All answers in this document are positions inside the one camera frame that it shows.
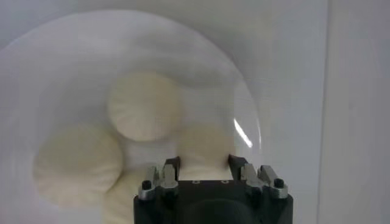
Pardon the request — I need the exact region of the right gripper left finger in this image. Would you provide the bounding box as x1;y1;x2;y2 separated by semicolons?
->
138;156;181;201

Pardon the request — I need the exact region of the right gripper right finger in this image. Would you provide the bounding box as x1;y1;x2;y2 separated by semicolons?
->
228;154;289;200

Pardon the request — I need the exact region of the white steamed baozi bun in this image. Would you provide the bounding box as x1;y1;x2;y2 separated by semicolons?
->
32;123;124;209
107;71;185;143
102;169;147;224
178;123;237;181

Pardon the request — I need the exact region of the white round plate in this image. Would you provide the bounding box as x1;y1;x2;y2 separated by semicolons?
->
0;9;263;224

